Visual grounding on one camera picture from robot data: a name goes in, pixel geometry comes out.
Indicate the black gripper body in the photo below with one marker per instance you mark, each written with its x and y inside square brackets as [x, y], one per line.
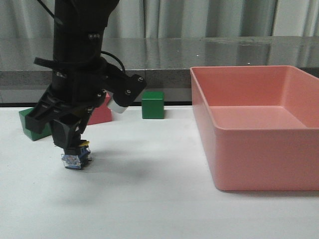
[77, 85]

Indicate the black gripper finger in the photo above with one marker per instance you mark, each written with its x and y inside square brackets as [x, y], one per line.
[67, 130]
[48, 108]

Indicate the yellow push button switch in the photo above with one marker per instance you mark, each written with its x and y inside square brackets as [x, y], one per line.
[77, 157]

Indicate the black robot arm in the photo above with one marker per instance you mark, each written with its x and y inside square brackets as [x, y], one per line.
[78, 31]

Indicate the tall pink wooden block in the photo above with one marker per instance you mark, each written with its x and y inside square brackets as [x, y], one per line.
[101, 114]

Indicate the right green wooden cube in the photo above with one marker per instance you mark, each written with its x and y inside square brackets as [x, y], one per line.
[153, 105]

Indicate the grey pleated curtain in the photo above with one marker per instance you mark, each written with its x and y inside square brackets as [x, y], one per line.
[175, 18]

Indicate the pink plastic bin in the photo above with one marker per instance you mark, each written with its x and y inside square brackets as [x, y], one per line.
[259, 126]

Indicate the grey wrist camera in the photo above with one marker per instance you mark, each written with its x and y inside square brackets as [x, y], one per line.
[125, 89]

